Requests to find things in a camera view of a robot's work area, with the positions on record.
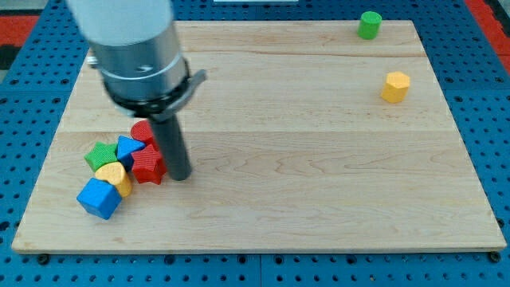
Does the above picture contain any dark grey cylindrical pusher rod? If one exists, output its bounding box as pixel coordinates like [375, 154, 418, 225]
[149, 116, 192, 181]

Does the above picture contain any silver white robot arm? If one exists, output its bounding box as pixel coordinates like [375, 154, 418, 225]
[65, 0, 206, 181]

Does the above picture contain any yellow hexagon block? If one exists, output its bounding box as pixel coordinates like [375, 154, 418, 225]
[380, 71, 410, 104]

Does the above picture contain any red cylinder block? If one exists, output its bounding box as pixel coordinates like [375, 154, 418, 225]
[130, 120, 159, 151]

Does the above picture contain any red star block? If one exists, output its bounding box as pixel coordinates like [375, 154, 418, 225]
[131, 144, 167, 185]

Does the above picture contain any blue triangle block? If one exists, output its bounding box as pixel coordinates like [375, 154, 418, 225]
[116, 136, 146, 171]

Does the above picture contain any yellow half-round block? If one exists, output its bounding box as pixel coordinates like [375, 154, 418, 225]
[95, 162, 132, 198]

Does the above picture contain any green star block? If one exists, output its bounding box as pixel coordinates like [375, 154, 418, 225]
[84, 142, 117, 171]

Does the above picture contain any blue cube block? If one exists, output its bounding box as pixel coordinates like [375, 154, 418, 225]
[76, 178, 122, 220]

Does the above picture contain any light wooden board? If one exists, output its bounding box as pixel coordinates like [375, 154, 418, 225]
[12, 21, 507, 254]

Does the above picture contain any green cylinder block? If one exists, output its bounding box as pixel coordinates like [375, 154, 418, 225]
[357, 10, 383, 40]

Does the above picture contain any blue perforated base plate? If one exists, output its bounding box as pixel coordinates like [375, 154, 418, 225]
[1, 1, 509, 286]

